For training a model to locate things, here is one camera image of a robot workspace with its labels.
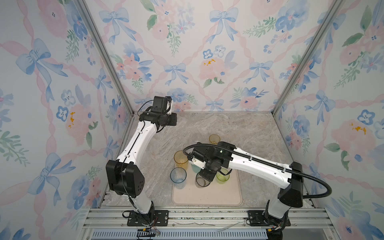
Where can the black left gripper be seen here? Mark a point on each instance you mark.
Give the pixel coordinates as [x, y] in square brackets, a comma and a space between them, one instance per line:
[174, 116]

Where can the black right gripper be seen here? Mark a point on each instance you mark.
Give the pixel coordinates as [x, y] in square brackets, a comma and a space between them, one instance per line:
[207, 176]

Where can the small amber glass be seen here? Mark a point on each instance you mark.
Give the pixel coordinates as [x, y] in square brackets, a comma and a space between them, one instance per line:
[214, 139]

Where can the small green glass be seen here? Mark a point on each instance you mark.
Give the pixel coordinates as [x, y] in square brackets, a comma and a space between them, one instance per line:
[222, 176]

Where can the small smoky grey glass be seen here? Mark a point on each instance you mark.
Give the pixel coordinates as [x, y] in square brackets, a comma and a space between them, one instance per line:
[200, 182]

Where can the tall yellow plastic glass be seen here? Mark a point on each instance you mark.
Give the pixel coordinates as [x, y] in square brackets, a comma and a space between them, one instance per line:
[181, 160]

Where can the tall blue plastic glass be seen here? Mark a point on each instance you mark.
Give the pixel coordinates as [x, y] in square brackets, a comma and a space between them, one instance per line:
[178, 177]

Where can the teal textured plastic glass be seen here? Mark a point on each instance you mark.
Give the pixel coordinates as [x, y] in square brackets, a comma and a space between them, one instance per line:
[195, 168]

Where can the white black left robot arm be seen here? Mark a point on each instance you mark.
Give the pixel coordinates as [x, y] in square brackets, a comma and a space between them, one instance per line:
[124, 174]

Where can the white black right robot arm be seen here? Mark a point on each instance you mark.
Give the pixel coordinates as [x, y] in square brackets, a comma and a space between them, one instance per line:
[287, 177]

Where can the beige rectangular tray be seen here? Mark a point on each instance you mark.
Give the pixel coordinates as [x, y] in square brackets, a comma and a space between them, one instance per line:
[215, 194]

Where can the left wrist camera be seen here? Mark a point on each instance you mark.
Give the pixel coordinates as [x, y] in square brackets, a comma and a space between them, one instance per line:
[161, 105]

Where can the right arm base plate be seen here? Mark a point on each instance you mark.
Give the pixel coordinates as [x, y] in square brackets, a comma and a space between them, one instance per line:
[256, 218]

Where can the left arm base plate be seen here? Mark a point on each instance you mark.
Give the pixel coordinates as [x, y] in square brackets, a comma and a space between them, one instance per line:
[157, 218]

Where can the aluminium frame rail front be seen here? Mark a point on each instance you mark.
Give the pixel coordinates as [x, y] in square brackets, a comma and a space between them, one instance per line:
[206, 224]

